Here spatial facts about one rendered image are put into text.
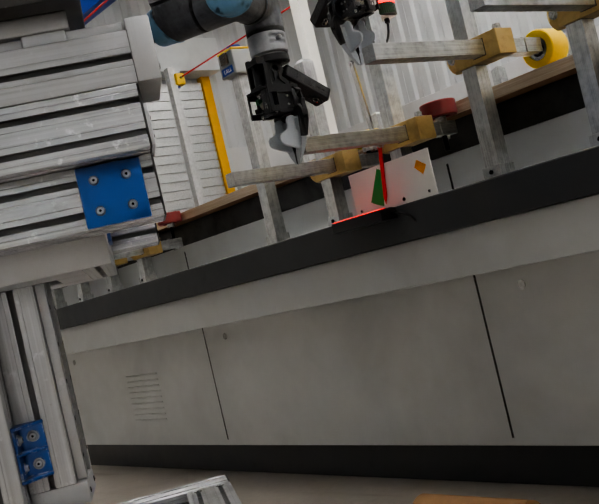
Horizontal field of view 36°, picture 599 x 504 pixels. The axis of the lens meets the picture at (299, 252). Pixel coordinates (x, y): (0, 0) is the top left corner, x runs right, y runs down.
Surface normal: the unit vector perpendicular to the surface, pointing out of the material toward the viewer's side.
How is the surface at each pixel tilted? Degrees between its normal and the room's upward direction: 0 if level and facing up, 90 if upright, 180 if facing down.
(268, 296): 90
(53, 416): 90
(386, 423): 90
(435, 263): 90
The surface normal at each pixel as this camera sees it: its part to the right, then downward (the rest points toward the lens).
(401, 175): -0.78, 0.16
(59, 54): 0.17, -0.07
